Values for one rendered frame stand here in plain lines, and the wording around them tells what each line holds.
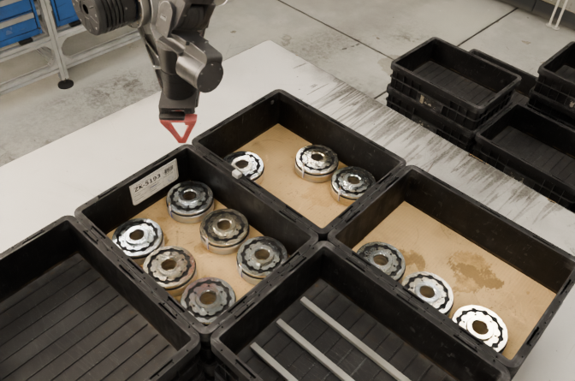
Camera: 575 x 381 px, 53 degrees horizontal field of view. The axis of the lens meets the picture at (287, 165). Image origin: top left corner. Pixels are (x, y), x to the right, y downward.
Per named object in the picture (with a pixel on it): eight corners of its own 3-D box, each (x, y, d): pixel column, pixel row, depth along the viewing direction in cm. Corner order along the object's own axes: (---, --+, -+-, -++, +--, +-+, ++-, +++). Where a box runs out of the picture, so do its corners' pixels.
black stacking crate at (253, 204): (83, 249, 121) (71, 213, 113) (192, 180, 137) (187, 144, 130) (209, 372, 102) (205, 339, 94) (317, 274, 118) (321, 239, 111)
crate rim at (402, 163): (188, 149, 131) (187, 140, 129) (278, 94, 148) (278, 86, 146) (322, 244, 112) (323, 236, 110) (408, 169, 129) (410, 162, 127)
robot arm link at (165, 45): (176, 24, 101) (149, 35, 98) (201, 39, 97) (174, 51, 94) (180, 57, 105) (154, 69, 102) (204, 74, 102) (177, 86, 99)
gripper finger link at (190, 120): (202, 126, 114) (198, 87, 107) (198, 151, 109) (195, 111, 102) (167, 126, 113) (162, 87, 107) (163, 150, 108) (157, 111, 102)
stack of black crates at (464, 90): (373, 151, 248) (388, 62, 218) (414, 122, 264) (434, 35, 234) (451, 199, 228) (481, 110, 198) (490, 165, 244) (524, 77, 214)
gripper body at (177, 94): (199, 83, 111) (197, 50, 106) (195, 116, 103) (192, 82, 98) (165, 82, 110) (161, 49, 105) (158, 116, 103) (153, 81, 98)
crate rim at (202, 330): (72, 219, 114) (69, 211, 113) (188, 149, 131) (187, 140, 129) (205, 346, 95) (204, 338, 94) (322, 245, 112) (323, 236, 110)
